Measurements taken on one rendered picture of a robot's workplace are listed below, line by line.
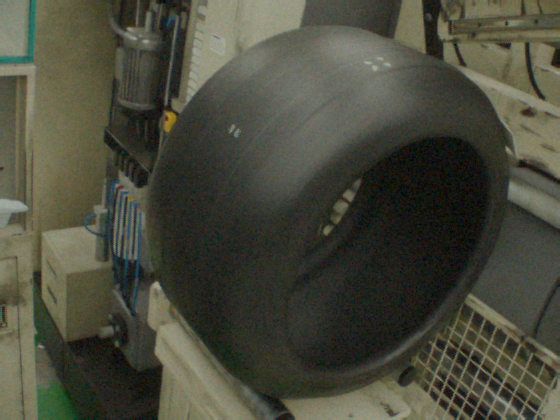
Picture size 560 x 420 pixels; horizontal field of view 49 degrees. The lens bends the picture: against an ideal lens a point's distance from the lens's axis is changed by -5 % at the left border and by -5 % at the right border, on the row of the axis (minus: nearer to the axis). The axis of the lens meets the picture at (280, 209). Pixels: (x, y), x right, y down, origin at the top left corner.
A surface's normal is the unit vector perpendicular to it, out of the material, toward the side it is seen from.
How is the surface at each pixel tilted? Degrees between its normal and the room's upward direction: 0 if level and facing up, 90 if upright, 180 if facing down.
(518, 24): 90
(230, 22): 90
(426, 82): 42
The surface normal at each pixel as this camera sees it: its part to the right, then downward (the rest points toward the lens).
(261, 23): 0.56, 0.45
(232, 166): -0.63, -0.31
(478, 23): -0.81, 0.12
